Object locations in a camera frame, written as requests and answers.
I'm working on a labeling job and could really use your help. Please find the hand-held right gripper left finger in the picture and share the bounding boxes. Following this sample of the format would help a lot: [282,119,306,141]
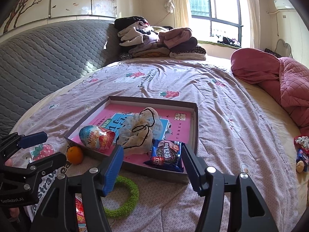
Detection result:
[30,144,125,232]

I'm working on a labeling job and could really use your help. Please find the dark clothes on windowsill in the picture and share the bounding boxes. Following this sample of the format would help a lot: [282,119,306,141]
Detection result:
[217,36,242,47]

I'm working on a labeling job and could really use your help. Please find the window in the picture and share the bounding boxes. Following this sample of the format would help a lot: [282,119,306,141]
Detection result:
[185,0,244,46]

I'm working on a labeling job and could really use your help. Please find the pile of folded clothes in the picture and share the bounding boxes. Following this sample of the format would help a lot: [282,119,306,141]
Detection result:
[114,16,207,61]

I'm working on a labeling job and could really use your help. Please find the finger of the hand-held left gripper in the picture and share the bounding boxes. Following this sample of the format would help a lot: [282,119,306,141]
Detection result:
[5,152,67,177]
[0,132,48,157]

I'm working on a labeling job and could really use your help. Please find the small doll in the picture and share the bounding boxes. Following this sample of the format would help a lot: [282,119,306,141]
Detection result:
[294,135,309,174]

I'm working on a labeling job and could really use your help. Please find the foil-wrapped toy egg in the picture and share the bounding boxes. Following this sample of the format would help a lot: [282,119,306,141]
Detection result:
[79,125,116,153]
[75,196,87,232]

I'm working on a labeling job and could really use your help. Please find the orange mandarin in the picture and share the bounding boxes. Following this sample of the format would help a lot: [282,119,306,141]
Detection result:
[66,146,84,165]

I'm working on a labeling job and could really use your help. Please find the grey quilted headboard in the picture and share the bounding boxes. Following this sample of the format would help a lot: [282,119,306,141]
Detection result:
[0,19,121,138]

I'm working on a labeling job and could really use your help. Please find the cream curtain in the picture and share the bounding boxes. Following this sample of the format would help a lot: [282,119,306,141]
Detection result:
[241,0,261,49]
[163,0,192,28]

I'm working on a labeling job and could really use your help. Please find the pink quilt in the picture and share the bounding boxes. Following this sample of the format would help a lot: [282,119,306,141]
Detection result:
[230,48,309,136]

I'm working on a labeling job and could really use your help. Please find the grey cardboard box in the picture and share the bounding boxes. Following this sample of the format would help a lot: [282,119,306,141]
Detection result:
[63,96,199,184]

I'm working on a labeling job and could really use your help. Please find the cream bedsheet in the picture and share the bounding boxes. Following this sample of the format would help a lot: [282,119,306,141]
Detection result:
[12,72,309,223]

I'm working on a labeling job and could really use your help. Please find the white heart-shaped chair back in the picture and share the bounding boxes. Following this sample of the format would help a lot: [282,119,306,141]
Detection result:
[275,38,294,58]

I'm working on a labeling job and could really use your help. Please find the green fuzzy ring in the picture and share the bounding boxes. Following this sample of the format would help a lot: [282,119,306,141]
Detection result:
[103,175,140,218]

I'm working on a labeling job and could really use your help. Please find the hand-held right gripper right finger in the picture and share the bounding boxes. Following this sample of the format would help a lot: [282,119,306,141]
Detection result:
[181,144,279,232]

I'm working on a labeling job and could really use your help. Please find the blue cookie packet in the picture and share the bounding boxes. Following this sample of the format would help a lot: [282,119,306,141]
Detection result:
[143,139,186,173]

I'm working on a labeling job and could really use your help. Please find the white air conditioner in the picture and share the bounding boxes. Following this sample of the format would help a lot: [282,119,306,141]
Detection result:
[273,0,296,11]

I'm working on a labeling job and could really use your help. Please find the dark cloth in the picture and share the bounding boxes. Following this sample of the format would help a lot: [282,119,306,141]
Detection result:
[264,48,282,58]

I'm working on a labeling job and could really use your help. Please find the person's left hand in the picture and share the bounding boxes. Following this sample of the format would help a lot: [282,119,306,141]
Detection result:
[4,158,21,168]

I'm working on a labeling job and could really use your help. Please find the cream hair scrunchie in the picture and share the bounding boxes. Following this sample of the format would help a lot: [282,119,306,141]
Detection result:
[115,107,161,155]

